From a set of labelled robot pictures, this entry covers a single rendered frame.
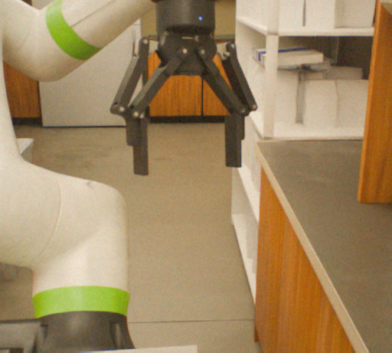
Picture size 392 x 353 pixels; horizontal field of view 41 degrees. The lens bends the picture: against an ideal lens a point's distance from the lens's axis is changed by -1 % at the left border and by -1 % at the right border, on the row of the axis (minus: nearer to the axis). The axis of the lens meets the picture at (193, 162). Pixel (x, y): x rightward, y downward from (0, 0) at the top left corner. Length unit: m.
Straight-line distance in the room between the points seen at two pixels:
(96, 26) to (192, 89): 5.24
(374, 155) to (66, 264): 1.06
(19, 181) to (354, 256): 0.86
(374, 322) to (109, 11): 0.73
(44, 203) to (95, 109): 5.46
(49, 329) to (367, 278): 0.73
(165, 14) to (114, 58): 5.32
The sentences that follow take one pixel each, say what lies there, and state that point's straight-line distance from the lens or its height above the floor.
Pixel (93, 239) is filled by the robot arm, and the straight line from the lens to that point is 0.71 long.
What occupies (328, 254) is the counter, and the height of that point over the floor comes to 0.94.
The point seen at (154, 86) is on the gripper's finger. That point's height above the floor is 1.42.
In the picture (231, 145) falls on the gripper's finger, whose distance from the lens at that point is 0.72.
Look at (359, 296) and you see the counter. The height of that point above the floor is 0.94.
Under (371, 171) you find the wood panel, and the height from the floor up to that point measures 1.03.
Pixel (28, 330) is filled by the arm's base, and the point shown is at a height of 1.13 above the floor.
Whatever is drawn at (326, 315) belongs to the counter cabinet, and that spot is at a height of 0.79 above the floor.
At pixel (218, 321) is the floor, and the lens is 2.68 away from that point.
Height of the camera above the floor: 1.53
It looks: 18 degrees down
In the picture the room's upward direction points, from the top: straight up
